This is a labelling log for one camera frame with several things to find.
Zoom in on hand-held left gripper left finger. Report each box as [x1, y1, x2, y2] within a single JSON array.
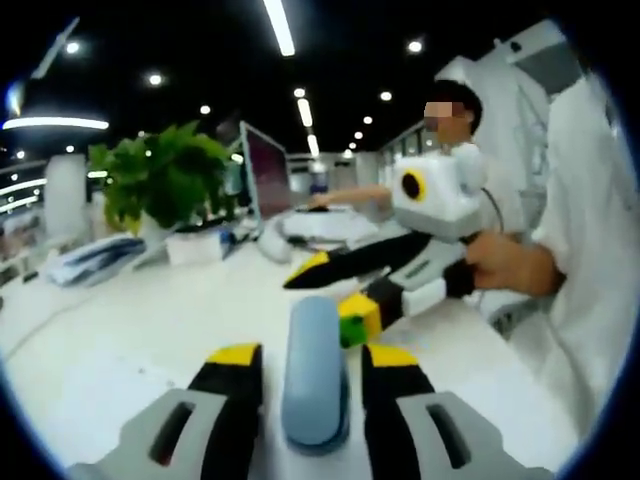
[[69, 342, 265, 480]]

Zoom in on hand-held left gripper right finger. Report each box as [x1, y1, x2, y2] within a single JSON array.
[[360, 342, 554, 480]]

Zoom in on blue glasses case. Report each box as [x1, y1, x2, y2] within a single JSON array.
[[279, 295, 351, 455]]

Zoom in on person's right hand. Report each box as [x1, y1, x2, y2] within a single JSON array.
[[464, 232, 551, 294]]

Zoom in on white keyboard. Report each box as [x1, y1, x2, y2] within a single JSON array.
[[282, 209, 376, 246]]

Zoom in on computer monitor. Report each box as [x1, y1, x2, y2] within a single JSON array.
[[238, 121, 295, 264]]

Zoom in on operator in white shirt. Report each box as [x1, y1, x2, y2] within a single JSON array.
[[509, 69, 631, 436]]

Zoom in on white chest device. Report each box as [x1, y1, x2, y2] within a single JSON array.
[[504, 22, 586, 84]]

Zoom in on pile of blue white documents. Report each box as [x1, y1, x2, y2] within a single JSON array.
[[47, 237, 146, 289]]

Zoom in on green potted plant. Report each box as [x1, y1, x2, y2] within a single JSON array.
[[87, 120, 237, 246]]

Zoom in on straight ceiling light strip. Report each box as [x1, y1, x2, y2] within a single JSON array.
[[262, 0, 296, 57]]

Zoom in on white round pillar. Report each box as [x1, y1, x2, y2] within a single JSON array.
[[43, 152, 89, 239]]

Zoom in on ceiling spot lights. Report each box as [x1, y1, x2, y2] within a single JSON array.
[[12, 39, 424, 161]]

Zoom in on curved ceiling light strip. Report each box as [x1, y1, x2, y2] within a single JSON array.
[[2, 117, 110, 131]]

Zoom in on ceiling air vent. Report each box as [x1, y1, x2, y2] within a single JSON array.
[[29, 17, 82, 81]]

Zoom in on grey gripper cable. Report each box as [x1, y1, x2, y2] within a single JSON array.
[[480, 185, 507, 234]]

